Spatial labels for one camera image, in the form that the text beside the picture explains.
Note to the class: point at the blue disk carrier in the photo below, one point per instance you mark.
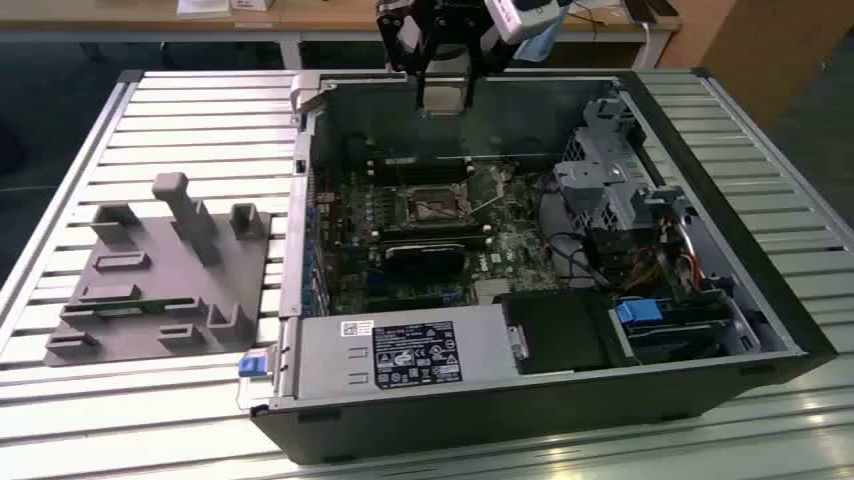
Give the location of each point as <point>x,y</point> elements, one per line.
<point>637,311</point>

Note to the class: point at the small white box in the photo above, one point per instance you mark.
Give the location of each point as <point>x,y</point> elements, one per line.
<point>252,5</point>

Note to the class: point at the green motherboard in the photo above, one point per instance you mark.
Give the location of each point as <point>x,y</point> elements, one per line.
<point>514,250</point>

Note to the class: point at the wooden desk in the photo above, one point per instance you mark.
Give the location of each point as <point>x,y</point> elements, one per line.
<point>133,22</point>

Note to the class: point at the grey power supply unit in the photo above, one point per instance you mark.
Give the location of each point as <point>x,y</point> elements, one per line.
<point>320,360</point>

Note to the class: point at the pale blue teach pendant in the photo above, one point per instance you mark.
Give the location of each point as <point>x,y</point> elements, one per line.
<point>536,45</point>

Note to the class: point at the small CPU plate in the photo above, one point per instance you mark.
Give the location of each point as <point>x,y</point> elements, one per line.
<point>446,97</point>

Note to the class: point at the black RAM stick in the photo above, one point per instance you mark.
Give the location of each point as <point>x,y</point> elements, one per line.
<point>427,234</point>

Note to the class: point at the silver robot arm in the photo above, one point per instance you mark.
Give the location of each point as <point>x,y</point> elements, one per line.
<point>446,60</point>

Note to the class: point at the black RAM slots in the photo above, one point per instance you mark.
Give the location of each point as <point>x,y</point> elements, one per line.
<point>414,170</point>

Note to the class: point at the black open PC case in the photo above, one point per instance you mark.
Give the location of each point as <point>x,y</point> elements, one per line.
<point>467,425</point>

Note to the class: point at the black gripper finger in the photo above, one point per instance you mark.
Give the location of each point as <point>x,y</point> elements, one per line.
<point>394,45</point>
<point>472,75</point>

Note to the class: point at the black graphics card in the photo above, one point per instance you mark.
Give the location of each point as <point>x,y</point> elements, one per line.
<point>427,260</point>

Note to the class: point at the small silver heatsink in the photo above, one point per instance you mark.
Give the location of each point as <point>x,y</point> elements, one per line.
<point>492,291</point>

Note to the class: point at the grey parts rack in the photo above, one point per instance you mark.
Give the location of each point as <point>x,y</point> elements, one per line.
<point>167,280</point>

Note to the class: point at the black drive bay cover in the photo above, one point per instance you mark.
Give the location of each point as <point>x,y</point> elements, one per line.
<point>560,330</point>

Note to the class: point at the grey metal drive cage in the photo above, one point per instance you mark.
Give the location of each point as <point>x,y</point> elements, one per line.
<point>594,190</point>

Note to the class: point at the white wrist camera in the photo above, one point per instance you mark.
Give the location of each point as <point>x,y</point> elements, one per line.
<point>510,22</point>

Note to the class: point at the wooden cabinet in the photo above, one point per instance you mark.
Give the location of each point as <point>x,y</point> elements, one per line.
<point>767,50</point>

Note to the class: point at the blue case latch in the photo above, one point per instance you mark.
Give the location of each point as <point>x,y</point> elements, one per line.
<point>252,365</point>

